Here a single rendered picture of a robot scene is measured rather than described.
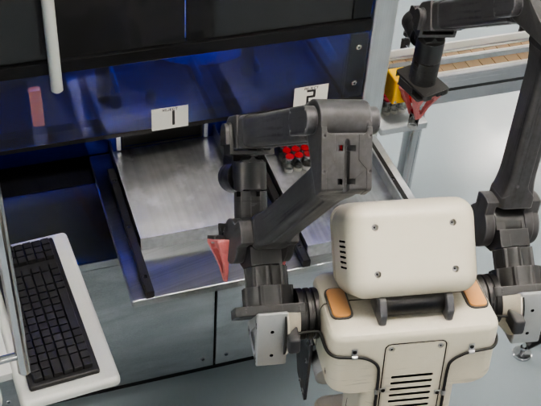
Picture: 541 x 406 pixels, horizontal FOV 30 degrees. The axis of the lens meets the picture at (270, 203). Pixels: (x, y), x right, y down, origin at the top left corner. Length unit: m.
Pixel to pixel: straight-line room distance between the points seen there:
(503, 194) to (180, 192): 0.85
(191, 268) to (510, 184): 0.74
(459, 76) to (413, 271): 1.20
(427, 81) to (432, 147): 1.86
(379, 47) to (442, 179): 1.49
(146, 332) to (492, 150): 1.75
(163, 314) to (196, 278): 0.64
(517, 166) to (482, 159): 2.23
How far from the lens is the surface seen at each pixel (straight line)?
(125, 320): 2.74
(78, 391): 2.06
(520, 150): 1.71
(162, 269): 2.15
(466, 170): 3.88
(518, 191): 1.75
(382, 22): 2.35
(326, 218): 2.27
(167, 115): 2.30
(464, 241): 1.59
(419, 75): 2.09
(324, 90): 2.40
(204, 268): 2.15
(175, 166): 2.39
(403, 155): 2.87
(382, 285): 1.56
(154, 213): 2.27
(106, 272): 2.59
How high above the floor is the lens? 2.43
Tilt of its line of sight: 42 degrees down
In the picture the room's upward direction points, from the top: 4 degrees clockwise
